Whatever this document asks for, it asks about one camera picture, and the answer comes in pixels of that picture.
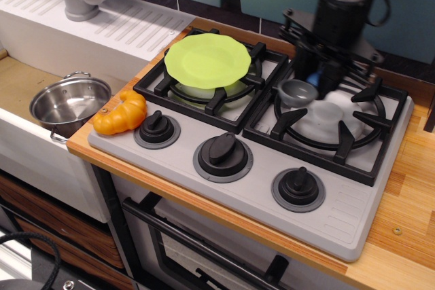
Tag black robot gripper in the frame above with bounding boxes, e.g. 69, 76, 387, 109
279, 0, 383, 98

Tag grey spoon with blue handle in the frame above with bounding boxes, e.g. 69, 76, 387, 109
277, 78, 319, 108

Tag orange plastic croissant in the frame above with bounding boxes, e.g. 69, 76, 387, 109
93, 90, 147, 135

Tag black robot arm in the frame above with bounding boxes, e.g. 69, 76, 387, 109
279, 0, 391, 98

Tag lime green plastic plate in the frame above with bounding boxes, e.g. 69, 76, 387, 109
164, 33, 251, 90

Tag stainless steel pot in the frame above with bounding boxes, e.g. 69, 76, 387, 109
29, 71, 111, 142

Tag white toy sink unit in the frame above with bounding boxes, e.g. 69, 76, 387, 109
1, 0, 194, 223

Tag black left burner grate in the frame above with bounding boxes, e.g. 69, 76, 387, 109
133, 29, 290, 134

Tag black burner grate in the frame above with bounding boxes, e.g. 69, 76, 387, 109
133, 29, 290, 134
243, 67, 414, 186

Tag black right burner grate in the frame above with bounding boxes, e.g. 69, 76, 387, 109
243, 67, 414, 186

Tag black right stove knob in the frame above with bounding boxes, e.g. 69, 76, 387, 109
271, 166, 326, 213

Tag black stove knob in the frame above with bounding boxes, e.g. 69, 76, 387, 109
271, 166, 326, 213
193, 132, 254, 183
134, 110, 181, 150

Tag grey toy stove top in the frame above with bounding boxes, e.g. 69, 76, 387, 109
88, 100, 394, 261

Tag black middle stove knob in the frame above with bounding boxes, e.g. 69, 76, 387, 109
193, 132, 254, 183

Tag black left stove knob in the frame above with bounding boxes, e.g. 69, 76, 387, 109
134, 110, 181, 150

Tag toy oven door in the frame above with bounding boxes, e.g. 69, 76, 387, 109
122, 192, 347, 289

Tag wooden drawer fronts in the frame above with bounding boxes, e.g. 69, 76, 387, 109
1, 171, 133, 289

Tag black oven door handle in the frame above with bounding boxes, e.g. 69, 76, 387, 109
122, 198, 288, 289

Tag black braided cable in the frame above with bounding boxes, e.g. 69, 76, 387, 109
0, 231, 62, 290

